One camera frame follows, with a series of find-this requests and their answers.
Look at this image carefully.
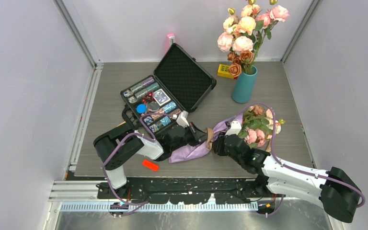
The orange rectangular block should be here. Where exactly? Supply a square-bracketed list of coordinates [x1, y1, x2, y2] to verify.
[142, 160, 159, 172]

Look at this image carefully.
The pink rose bouquet in vase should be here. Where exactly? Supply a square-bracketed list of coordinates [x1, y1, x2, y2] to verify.
[217, 0, 289, 79]

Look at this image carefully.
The teal vase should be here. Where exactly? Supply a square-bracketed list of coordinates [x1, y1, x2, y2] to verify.
[231, 66, 257, 104]

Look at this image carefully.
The pink white bottle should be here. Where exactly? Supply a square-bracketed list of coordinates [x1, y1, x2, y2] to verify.
[167, 34, 175, 46]

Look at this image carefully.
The playing card deck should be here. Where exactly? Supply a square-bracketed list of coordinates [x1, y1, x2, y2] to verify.
[153, 89, 171, 106]

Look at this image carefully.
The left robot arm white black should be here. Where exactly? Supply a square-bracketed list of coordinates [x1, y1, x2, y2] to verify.
[93, 123, 208, 198]

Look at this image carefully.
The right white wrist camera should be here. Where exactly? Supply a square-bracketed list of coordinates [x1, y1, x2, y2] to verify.
[225, 120, 242, 136]

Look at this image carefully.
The yellow perforated block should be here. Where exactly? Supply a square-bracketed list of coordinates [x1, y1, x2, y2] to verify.
[217, 64, 234, 79]

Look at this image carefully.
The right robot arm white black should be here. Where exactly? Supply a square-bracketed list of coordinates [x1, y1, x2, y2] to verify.
[212, 133, 365, 223]

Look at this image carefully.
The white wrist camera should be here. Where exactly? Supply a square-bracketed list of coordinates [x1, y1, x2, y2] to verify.
[176, 111, 190, 128]
[225, 120, 242, 136]

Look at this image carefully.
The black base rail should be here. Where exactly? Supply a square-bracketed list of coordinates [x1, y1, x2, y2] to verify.
[96, 176, 287, 206]

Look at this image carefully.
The purple flower bouquet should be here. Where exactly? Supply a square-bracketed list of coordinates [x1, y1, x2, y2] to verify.
[169, 104, 285, 163]

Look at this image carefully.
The tan ribbon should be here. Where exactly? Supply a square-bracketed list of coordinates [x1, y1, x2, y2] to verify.
[205, 128, 214, 150]

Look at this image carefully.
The black open poker case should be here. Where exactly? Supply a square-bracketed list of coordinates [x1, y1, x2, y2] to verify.
[120, 44, 217, 129]

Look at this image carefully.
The blue round chip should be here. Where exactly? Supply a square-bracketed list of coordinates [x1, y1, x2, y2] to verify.
[136, 103, 147, 114]

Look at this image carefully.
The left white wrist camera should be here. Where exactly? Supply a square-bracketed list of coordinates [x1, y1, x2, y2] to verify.
[176, 111, 190, 128]

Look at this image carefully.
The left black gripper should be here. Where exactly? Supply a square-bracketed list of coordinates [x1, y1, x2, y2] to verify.
[171, 122, 211, 151]

